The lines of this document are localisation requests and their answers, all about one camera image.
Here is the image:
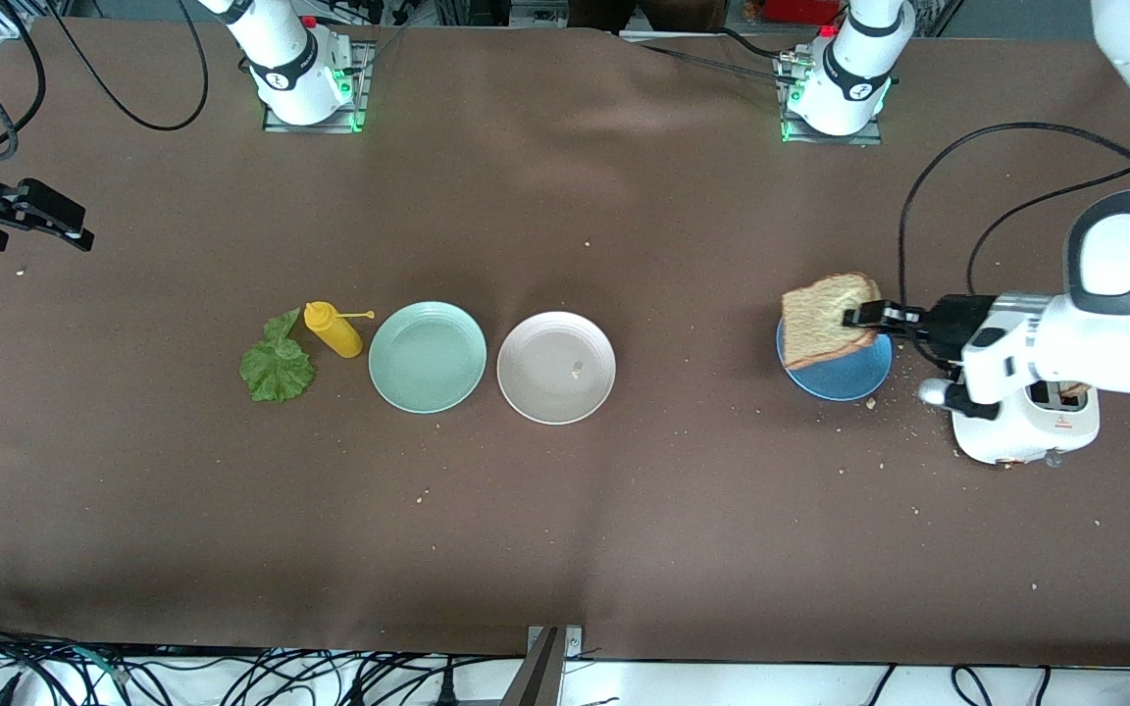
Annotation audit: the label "yellow mustard squeeze bottle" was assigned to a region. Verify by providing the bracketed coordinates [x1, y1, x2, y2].
[303, 301, 377, 360]

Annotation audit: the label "tangled black cables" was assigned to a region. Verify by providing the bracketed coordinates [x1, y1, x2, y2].
[0, 618, 625, 706]

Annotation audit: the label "green lettuce leaf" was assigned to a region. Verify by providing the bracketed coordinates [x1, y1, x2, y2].
[238, 308, 317, 404]

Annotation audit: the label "brown tablecloth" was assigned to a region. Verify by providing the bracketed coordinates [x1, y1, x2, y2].
[0, 18, 1130, 670]

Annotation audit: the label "beige plate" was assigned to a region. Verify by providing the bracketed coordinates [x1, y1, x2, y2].
[496, 311, 617, 426]

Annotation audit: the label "blue plate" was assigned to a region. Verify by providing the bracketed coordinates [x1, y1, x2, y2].
[777, 316, 894, 402]

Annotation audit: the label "black cable on tablecloth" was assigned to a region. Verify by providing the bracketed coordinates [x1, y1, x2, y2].
[624, 27, 806, 87]

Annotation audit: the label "white two-slot toaster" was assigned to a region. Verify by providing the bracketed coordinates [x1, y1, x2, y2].
[950, 333, 1103, 468]

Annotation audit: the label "mint green plate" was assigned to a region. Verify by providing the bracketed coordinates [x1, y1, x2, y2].
[368, 301, 488, 415]

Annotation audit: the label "red box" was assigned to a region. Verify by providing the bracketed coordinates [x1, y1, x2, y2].
[759, 0, 846, 26]

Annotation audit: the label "looped black cable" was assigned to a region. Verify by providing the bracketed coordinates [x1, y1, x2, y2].
[950, 665, 996, 706]

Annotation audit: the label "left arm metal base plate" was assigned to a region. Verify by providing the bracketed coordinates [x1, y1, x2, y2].
[779, 44, 885, 148]

